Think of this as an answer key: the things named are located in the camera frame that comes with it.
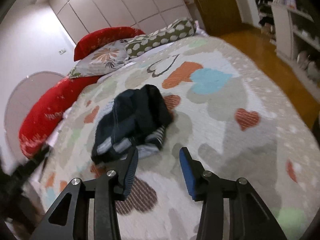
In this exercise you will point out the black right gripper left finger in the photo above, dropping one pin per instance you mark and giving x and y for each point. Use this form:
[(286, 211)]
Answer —
[(68, 216)]

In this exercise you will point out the white open shelf unit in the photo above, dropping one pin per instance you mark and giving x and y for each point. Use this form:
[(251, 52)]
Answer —
[(295, 30)]

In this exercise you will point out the grey floral pillow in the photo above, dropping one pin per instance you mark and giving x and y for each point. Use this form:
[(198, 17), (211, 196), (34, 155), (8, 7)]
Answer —
[(105, 60)]

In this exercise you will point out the rounded pale pink headboard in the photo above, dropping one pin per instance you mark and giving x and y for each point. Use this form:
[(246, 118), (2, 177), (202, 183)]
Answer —
[(19, 104)]

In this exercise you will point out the navy frog print pants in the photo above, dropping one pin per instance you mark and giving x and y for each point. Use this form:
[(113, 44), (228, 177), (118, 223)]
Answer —
[(135, 118)]

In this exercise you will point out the white wall switch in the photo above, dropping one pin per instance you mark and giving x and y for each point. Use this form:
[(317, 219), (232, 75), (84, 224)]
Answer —
[(62, 51)]

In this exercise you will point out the long red pillow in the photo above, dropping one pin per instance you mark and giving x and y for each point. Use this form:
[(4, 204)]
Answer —
[(47, 112)]

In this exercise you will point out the red pillow at back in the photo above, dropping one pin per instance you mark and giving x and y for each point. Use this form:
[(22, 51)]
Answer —
[(97, 39)]

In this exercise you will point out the brown wooden door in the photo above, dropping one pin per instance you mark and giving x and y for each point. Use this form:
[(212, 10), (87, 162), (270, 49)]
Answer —
[(220, 17)]

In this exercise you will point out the olive white spotted bolster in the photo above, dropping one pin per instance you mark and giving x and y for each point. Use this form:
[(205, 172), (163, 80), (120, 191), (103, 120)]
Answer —
[(180, 28)]

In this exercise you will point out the heart pattern quilted bedspread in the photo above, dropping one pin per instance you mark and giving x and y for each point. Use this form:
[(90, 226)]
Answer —
[(230, 116)]

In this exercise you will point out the glossy white wardrobe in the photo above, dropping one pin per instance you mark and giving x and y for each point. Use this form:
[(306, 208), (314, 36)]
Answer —
[(81, 17)]

